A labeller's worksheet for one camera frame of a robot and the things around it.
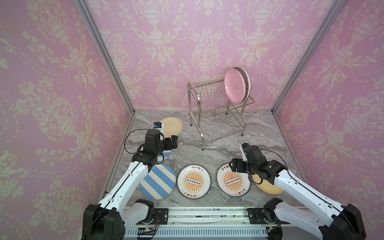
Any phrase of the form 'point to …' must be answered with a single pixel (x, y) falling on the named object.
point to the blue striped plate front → (159, 182)
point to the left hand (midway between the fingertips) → (171, 137)
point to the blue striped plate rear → (166, 153)
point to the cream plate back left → (172, 126)
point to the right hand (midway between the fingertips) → (235, 164)
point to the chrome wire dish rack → (210, 110)
